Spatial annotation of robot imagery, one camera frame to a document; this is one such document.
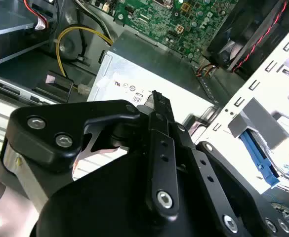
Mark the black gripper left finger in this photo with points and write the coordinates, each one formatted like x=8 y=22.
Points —
x=60 y=123

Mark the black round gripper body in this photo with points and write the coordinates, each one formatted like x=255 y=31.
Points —
x=109 y=197

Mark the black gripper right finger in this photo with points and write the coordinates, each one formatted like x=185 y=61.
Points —
x=216 y=192

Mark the hard disk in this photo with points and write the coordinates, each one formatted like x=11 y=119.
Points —
x=258 y=155

